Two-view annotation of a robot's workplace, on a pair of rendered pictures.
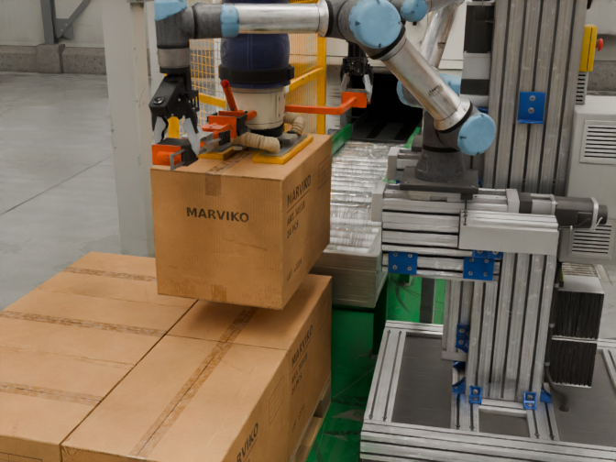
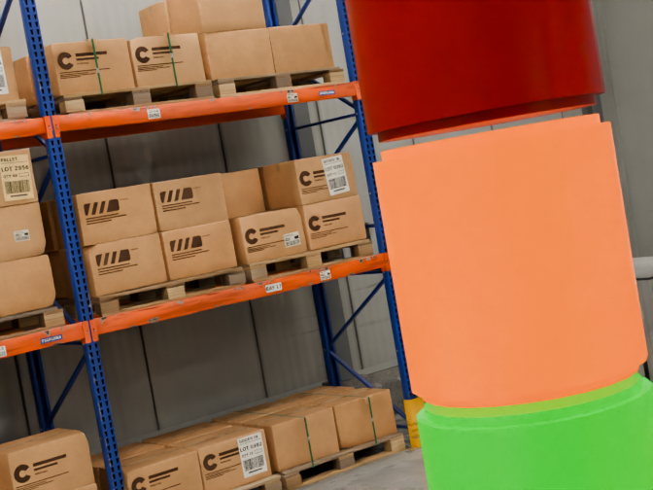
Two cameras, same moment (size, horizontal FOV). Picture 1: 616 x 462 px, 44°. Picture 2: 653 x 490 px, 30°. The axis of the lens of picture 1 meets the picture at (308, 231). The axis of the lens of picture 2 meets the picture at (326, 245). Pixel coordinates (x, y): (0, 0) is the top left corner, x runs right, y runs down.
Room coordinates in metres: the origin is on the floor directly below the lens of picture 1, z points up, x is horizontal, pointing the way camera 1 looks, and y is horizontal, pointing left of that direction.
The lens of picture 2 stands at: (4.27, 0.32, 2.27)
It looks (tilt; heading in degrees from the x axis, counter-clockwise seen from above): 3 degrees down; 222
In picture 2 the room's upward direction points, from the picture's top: 10 degrees counter-clockwise
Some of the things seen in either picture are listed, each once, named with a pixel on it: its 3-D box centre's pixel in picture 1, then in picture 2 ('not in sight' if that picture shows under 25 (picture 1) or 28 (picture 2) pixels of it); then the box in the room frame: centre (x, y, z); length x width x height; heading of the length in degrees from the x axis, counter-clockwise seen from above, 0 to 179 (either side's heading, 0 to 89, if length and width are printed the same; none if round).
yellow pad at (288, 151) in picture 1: (284, 143); not in sight; (2.35, 0.07, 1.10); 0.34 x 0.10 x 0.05; 165
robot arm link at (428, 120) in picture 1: (445, 121); not in sight; (2.19, -0.40, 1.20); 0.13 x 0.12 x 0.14; 19
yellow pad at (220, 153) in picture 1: (227, 139); not in sight; (2.40, 0.26, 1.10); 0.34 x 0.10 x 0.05; 165
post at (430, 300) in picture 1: (431, 236); not in sight; (3.16, -0.55, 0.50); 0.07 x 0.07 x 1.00; 76
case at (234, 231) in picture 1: (250, 209); not in sight; (2.36, 0.19, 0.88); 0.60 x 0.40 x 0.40; 165
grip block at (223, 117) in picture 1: (227, 124); not in sight; (2.14, 0.23, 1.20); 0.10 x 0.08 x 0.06; 75
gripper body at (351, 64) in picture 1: (356, 57); not in sight; (2.57, -0.16, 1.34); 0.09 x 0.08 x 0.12; 165
